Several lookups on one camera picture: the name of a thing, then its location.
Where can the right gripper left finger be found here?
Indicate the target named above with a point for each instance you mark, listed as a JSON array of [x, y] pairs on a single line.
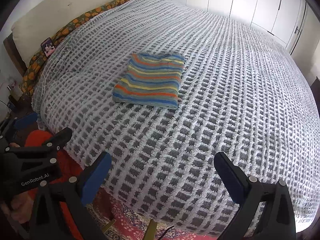
[[47, 219]]

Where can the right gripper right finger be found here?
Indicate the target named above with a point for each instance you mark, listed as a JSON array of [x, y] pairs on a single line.
[[277, 220]]

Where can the striped knit sweater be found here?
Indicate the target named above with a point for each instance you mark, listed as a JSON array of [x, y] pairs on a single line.
[[152, 80]]

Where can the person's left hand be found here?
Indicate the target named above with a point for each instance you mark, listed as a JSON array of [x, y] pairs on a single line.
[[22, 206]]

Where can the yellow green slat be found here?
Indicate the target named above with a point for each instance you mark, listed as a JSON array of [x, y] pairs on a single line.
[[108, 225], [151, 230]]

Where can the red orange trousers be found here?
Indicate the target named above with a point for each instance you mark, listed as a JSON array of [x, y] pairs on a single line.
[[66, 168]]

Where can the red patterned rug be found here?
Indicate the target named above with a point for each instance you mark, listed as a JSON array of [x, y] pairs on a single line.
[[129, 224]]

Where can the orange patterned bed sheet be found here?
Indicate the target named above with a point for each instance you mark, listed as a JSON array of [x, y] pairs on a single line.
[[37, 62]]

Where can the smartphone with picture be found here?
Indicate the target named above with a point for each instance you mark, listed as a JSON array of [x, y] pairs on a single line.
[[48, 47]]

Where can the cream padded headboard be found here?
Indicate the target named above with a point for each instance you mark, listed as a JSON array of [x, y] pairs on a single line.
[[45, 20]]

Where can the white grey knitted bedspread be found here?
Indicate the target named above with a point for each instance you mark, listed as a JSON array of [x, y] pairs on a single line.
[[241, 93]]

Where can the white wardrobe doors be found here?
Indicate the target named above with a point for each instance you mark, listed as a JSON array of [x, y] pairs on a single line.
[[291, 23]]

